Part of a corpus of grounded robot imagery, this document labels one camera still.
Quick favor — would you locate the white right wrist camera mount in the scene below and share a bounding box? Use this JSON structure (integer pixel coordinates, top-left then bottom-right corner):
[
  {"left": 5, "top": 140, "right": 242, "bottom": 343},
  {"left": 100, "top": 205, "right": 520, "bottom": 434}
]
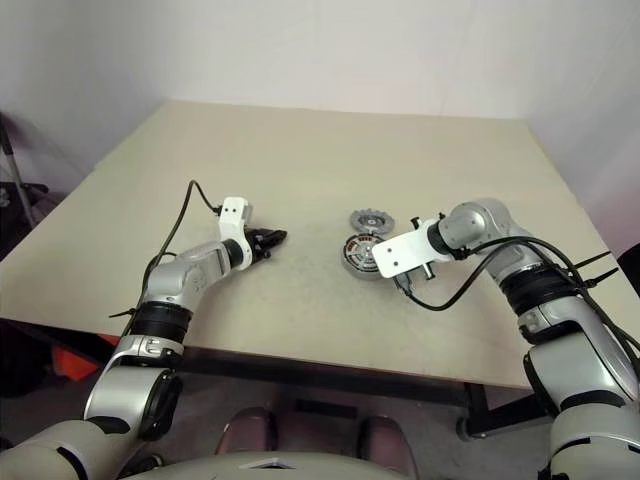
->
[{"left": 373, "top": 218, "right": 454, "bottom": 280}]

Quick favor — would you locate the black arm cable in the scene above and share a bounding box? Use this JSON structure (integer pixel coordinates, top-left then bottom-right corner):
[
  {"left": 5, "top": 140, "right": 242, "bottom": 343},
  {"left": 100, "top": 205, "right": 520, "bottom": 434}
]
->
[
  {"left": 394, "top": 237, "right": 640, "bottom": 361},
  {"left": 108, "top": 179, "right": 224, "bottom": 341}
]

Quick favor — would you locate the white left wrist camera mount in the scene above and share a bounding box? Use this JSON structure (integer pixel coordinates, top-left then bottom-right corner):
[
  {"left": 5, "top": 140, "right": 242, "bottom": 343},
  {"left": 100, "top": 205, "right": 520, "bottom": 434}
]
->
[{"left": 218, "top": 197, "right": 253, "bottom": 271}]

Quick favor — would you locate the spoked rotor with black rim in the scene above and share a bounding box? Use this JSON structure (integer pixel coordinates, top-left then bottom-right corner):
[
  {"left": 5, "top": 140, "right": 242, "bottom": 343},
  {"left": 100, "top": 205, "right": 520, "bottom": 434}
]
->
[{"left": 344, "top": 235, "right": 384, "bottom": 274}]

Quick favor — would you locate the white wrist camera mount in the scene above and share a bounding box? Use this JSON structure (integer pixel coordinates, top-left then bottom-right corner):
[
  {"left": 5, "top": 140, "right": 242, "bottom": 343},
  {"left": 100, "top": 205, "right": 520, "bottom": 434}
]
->
[
  {"left": 373, "top": 218, "right": 454, "bottom": 280},
  {"left": 218, "top": 197, "right": 253, "bottom": 271}
]

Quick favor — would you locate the grey metal motor housing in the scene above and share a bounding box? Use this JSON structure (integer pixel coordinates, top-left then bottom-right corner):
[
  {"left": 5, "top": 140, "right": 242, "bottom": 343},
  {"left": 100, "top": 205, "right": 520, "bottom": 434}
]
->
[{"left": 341, "top": 232, "right": 390, "bottom": 283}]

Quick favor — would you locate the orange object under table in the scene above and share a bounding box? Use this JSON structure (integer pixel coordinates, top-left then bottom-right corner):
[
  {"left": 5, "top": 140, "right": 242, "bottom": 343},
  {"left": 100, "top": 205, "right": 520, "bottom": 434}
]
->
[{"left": 49, "top": 332, "right": 124, "bottom": 381}]

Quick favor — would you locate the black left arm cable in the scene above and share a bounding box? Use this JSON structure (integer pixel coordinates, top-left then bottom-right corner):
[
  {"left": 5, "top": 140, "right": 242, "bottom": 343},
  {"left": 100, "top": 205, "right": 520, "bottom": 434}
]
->
[{"left": 108, "top": 179, "right": 224, "bottom": 341}]

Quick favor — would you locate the black table frame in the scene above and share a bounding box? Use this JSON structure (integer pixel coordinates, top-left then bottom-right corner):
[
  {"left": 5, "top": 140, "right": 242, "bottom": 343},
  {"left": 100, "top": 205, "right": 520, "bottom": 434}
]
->
[{"left": 0, "top": 317, "right": 539, "bottom": 441}]

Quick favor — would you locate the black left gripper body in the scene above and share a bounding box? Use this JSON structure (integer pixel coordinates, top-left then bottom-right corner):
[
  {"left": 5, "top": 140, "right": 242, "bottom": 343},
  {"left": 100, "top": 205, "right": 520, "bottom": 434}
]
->
[{"left": 245, "top": 227, "right": 274, "bottom": 266}]

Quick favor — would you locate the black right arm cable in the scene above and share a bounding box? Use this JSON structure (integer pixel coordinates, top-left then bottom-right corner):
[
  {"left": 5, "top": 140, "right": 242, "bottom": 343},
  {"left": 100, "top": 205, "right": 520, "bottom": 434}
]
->
[{"left": 394, "top": 237, "right": 640, "bottom": 361}]

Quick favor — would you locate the grey robot torso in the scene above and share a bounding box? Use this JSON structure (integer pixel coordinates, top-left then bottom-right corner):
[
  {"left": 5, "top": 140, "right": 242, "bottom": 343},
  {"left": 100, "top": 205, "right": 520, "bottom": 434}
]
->
[{"left": 119, "top": 447, "right": 544, "bottom": 480}]

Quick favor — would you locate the dark maroon rounded shape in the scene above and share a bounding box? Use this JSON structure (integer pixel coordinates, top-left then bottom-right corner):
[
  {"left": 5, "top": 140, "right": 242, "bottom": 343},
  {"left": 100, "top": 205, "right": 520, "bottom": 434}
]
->
[
  {"left": 215, "top": 407, "right": 279, "bottom": 456},
  {"left": 355, "top": 414, "right": 420, "bottom": 469}
]

